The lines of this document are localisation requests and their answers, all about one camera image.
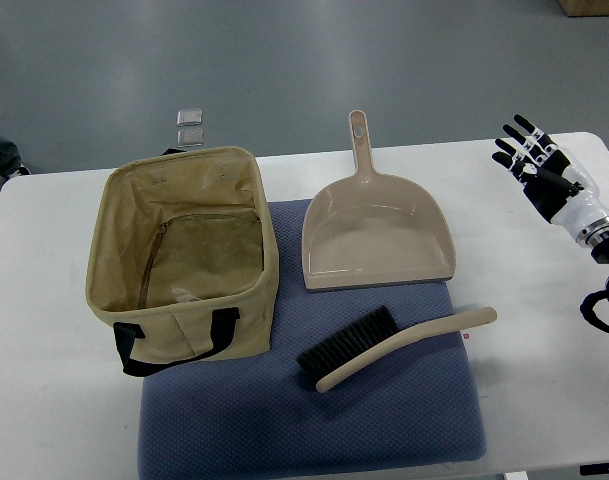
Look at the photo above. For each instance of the black table control panel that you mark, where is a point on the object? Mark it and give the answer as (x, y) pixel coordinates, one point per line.
(594, 469)

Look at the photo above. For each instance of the beige hand broom black bristles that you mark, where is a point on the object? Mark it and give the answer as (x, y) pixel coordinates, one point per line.
(374, 336)

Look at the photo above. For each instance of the yellow fabric bag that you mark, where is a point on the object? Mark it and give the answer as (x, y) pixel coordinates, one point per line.
(184, 262)

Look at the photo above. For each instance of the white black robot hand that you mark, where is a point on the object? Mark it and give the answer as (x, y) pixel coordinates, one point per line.
(557, 185)

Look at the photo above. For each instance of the beige plastic dustpan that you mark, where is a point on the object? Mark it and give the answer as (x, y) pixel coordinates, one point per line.
(372, 229)

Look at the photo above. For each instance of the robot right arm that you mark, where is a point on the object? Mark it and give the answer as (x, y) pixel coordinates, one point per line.
(595, 235)

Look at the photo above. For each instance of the upper floor socket plate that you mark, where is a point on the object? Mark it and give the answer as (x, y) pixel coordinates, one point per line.
(189, 117)

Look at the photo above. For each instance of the blue quilted cushion mat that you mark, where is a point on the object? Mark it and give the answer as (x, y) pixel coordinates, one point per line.
(261, 417)

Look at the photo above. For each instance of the brown cardboard box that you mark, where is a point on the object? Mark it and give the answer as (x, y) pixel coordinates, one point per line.
(585, 8)

